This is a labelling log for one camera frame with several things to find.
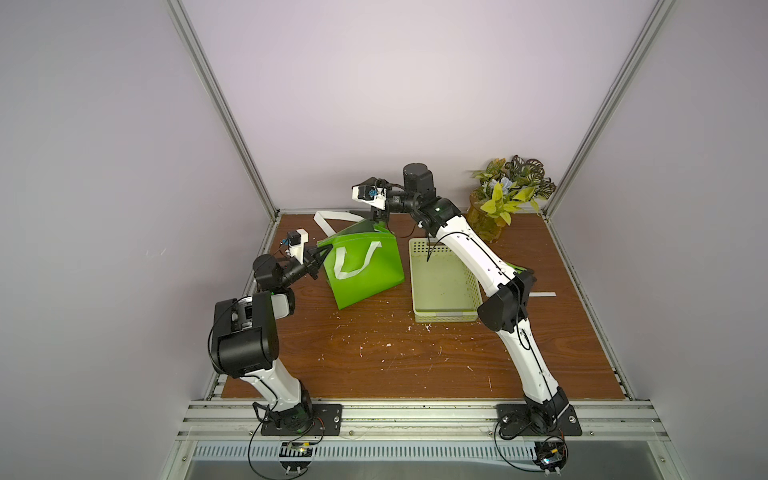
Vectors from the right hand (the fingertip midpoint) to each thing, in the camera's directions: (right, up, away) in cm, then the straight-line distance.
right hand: (354, 188), depth 76 cm
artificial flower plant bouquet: (+47, +4, +16) cm, 49 cm away
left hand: (-8, -16, +9) cm, 20 cm away
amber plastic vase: (+45, -10, +31) cm, 55 cm away
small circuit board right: (+48, -65, -6) cm, 81 cm away
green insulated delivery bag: (+1, -20, +9) cm, 22 cm away
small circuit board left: (-14, -67, -4) cm, 69 cm away
